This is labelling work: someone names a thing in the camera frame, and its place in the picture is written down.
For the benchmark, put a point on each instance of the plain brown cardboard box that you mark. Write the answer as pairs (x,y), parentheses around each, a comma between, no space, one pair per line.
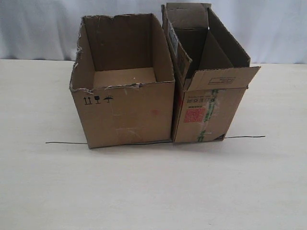
(122,81)

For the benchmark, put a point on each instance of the cardboard box with red print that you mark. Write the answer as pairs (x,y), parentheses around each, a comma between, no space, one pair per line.
(211,68)

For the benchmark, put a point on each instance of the thin dark line marker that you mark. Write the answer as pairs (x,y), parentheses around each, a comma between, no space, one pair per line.
(148,143)

